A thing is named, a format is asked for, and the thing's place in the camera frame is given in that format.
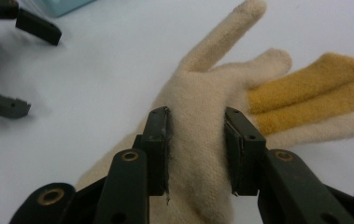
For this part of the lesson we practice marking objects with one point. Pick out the cream glove with orange fingers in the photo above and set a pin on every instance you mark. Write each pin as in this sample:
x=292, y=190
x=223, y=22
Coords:
x=202, y=109

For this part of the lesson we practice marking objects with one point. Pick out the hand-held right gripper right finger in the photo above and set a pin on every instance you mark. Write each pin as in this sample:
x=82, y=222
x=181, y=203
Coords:
x=243, y=155

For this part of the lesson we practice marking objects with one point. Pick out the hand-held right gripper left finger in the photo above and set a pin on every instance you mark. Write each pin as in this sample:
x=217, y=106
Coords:
x=156, y=149

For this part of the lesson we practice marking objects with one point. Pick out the teal plastic basket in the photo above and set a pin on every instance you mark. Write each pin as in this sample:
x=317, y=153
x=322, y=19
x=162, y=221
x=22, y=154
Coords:
x=65, y=6

